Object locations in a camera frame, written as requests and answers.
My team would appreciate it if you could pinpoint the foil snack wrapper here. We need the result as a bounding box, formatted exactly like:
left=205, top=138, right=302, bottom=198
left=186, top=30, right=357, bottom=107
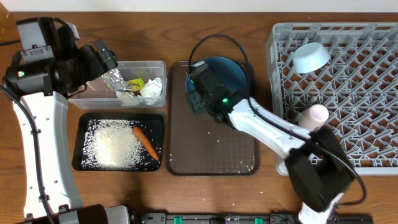
left=101, top=68, right=145, bottom=92

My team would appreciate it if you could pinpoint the white tissue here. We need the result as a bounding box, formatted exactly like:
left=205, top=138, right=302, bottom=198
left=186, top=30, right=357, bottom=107
left=116, top=91, right=144, bottom=107
left=140, top=77, right=163, bottom=105

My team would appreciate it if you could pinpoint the orange carrot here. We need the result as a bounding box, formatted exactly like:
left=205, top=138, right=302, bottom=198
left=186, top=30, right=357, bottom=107
left=132, top=127, right=159, bottom=161

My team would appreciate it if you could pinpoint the pink cup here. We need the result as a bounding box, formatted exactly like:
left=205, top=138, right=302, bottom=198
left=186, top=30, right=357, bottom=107
left=298, top=104, right=329, bottom=131

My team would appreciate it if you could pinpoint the light blue rice bowl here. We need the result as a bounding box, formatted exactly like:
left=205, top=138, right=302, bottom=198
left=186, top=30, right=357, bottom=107
left=292, top=42, right=330, bottom=73

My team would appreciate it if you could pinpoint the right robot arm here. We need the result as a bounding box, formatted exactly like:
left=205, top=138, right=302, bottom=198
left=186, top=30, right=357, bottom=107
left=185, top=90, right=358, bottom=223

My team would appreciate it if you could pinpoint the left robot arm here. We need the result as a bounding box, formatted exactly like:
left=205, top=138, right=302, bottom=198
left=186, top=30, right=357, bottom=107
left=1, top=40, right=130, bottom=223

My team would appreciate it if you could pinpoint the grey dishwasher rack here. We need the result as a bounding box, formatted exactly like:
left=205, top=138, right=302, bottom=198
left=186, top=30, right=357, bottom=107
left=265, top=22, right=397, bottom=175

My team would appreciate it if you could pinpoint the brown serving tray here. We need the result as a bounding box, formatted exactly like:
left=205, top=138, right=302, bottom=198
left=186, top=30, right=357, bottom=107
left=166, top=61, right=260, bottom=176

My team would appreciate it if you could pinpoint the blue plate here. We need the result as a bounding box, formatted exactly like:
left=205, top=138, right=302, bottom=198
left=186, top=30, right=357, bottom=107
left=186, top=57, right=246, bottom=93

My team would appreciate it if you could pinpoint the black plastic tray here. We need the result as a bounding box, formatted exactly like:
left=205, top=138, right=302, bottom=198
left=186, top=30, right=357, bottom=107
left=72, top=113, right=164, bottom=172

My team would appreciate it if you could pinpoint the clear plastic bin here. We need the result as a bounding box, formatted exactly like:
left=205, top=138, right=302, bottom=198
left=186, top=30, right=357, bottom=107
left=68, top=60, right=167, bottom=110

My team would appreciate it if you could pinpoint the spilled white rice pile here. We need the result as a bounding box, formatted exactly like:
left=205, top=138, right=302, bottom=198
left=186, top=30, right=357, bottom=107
left=80, top=119, right=161, bottom=171

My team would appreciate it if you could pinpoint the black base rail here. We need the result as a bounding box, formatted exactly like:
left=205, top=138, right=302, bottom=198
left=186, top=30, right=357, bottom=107
left=136, top=212, right=374, bottom=224

